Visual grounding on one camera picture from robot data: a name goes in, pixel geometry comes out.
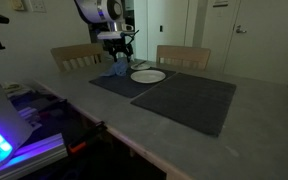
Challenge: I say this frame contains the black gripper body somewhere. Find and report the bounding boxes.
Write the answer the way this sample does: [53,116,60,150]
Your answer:
[103,37,134,54]

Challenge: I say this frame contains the blue cloth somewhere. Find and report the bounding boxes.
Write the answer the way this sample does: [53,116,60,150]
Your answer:
[100,58,132,78]

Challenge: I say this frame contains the small white plate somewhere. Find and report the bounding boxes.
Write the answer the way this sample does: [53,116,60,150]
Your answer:
[130,62,151,71]

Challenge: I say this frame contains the large white plate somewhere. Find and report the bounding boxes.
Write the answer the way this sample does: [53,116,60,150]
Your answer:
[130,69,167,85]

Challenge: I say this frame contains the metal fork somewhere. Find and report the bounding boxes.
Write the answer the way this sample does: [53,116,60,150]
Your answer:
[132,60,148,69]

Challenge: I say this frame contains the dark grey fabric placemat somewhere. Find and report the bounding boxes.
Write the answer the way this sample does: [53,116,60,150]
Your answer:
[89,64,177,99]
[130,72,237,138]

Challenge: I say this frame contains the light wooden slat-back chair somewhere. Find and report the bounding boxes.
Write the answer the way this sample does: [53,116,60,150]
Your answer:
[155,44,212,71]
[50,43,106,73]

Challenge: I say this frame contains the pale stacked items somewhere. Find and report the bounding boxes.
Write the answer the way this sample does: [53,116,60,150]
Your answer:
[17,105,42,130]

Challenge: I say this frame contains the pale cluttered bundle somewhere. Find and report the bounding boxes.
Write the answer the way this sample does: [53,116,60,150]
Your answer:
[2,80,33,99]

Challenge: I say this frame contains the glowing purple device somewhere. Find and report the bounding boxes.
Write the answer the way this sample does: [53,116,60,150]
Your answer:
[0,132,69,180]

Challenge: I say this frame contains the white door with lever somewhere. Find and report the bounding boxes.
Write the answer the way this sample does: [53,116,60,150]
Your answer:
[223,0,288,86]

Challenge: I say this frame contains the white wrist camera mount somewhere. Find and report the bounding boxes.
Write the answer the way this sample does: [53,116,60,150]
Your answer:
[96,30,124,41]

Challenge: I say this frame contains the white door with dark handle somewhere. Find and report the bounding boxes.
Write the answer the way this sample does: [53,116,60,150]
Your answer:
[146,0,189,63]

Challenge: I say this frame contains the black clamp with red handle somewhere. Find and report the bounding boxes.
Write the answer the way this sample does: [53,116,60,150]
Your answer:
[38,98,69,118]
[67,120,108,155]

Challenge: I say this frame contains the white wall outlet plate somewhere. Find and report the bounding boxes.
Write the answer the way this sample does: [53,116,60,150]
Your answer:
[28,0,48,14]

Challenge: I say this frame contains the beige wall thermostat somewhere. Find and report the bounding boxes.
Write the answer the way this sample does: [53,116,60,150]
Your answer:
[10,0,26,12]

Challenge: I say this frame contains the metal door lever handle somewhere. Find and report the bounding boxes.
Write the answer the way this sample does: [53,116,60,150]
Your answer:
[235,24,248,35]

